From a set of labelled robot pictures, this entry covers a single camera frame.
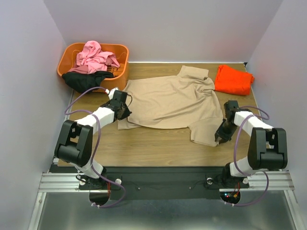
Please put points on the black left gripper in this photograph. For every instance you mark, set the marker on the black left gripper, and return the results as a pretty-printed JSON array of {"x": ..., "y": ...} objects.
[{"x": 126, "y": 114}]

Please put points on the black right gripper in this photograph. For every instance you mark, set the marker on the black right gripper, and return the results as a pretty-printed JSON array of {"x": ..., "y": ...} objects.
[{"x": 224, "y": 129}]

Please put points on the beige t shirt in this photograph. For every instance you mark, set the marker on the beige t shirt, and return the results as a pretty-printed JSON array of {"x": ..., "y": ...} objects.
[{"x": 187, "y": 100}]

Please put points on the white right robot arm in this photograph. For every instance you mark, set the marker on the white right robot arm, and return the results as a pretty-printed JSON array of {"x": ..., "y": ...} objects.
[{"x": 267, "y": 146}]

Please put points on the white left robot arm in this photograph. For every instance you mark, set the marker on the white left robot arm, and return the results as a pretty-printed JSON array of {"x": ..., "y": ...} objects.
[{"x": 78, "y": 140}]

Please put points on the black t shirt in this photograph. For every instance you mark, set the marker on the black t shirt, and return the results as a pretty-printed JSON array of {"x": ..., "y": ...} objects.
[{"x": 82, "y": 82}]

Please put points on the silver round knob right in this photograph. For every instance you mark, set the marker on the silver round knob right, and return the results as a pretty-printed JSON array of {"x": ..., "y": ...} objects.
[{"x": 209, "y": 181}]

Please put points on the folded orange t shirt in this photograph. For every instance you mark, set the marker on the folded orange t shirt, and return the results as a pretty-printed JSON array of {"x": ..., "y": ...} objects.
[{"x": 232, "y": 81}]

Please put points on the pink t shirt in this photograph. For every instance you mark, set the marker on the pink t shirt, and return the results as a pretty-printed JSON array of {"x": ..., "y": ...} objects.
[{"x": 92, "y": 59}]

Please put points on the white round knob left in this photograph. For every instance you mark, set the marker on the white round knob left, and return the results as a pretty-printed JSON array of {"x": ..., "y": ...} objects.
[{"x": 118, "y": 181}]

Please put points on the orange plastic basket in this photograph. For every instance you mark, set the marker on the orange plastic basket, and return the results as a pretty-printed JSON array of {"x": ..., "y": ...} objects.
[{"x": 120, "y": 74}]

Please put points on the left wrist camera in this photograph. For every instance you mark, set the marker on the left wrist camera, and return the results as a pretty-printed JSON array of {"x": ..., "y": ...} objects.
[{"x": 116, "y": 94}]

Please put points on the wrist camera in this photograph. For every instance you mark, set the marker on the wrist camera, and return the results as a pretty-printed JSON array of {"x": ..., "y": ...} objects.
[
  {"x": 231, "y": 107},
  {"x": 116, "y": 94}
]

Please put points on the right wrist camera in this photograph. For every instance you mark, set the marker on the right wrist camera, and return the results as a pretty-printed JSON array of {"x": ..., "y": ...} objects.
[{"x": 231, "y": 107}]

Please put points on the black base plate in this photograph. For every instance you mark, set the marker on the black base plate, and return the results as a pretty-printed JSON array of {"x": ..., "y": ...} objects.
[{"x": 158, "y": 183}]

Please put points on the aluminium rail frame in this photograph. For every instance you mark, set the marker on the aluminium rail frame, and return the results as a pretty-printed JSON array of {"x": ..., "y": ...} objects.
[{"x": 61, "y": 205}]

